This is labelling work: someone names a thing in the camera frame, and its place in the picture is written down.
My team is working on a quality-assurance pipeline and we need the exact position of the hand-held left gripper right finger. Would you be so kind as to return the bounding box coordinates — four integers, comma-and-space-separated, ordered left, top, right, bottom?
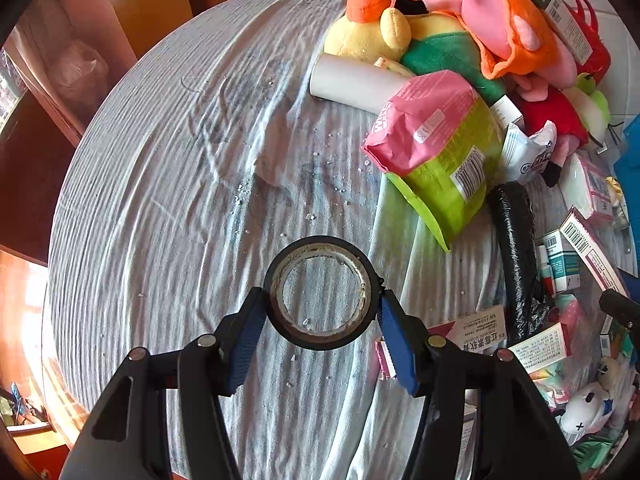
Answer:
375, 287, 581, 480

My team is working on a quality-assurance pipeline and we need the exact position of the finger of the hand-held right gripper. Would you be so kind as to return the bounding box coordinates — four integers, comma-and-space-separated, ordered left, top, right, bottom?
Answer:
599, 287, 640, 351

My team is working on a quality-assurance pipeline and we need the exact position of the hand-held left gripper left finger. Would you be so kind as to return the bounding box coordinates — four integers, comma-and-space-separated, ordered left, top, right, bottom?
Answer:
60, 287, 268, 480

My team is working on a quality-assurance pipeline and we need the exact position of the black tape roll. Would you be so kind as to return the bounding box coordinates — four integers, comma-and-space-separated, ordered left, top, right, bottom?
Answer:
263, 236, 385, 350

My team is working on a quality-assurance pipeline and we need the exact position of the blue plastic container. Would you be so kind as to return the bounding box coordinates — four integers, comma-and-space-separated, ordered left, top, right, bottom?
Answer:
612, 115, 640, 196

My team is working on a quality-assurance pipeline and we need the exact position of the dark red white box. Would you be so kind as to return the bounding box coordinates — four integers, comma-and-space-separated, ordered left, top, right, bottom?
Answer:
559, 207, 631, 296

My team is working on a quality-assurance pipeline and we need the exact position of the teal white box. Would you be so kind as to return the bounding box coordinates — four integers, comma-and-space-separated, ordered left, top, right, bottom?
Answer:
537, 230, 583, 293

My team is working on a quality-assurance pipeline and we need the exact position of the white box red print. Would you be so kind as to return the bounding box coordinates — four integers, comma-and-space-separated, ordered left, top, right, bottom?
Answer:
425, 305, 508, 358

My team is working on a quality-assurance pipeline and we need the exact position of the white pink medicine box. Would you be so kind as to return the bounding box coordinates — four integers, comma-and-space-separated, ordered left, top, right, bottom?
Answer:
507, 322, 573, 373

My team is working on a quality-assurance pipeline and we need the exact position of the white plush toy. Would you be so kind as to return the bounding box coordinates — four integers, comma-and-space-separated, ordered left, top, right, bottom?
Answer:
560, 382, 616, 436

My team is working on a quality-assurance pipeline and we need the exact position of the black plastic bag roll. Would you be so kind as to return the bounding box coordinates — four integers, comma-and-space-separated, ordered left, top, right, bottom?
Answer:
486, 181, 556, 346

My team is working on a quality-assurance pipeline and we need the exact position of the pink tissue pack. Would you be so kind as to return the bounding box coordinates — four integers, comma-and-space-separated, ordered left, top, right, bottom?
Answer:
570, 152, 616, 223

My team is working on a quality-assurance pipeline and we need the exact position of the green wipes pack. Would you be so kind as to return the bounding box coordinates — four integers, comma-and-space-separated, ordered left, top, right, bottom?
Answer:
575, 435, 626, 476

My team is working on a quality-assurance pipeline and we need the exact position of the white small packet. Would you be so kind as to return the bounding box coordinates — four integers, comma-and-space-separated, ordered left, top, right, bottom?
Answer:
500, 120, 558, 187

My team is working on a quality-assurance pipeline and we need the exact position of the pink green snack pack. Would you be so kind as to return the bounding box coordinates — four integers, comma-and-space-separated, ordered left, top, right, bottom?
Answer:
361, 70, 506, 253

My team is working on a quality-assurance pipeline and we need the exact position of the green frog plush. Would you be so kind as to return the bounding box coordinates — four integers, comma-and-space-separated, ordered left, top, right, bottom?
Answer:
565, 72, 612, 136

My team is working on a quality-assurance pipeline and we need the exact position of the red plush toy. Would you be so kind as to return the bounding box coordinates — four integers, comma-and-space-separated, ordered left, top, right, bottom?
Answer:
510, 82, 591, 188

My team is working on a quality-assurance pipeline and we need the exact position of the red plastic basket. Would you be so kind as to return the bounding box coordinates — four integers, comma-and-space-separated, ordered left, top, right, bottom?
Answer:
542, 0, 612, 81

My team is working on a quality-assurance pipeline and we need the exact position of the white paper roll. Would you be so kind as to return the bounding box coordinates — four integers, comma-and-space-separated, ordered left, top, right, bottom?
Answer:
309, 54, 416, 111

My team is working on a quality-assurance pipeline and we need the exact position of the white barcode box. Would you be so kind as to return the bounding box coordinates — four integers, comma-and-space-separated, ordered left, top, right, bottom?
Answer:
542, 0, 596, 65

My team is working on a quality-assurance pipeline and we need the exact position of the orange pink plush toy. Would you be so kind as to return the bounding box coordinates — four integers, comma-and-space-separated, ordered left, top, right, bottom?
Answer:
392, 0, 581, 82

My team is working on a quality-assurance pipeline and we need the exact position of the yellow green plush toy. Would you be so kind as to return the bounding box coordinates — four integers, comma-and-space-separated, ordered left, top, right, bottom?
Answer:
324, 0, 508, 103

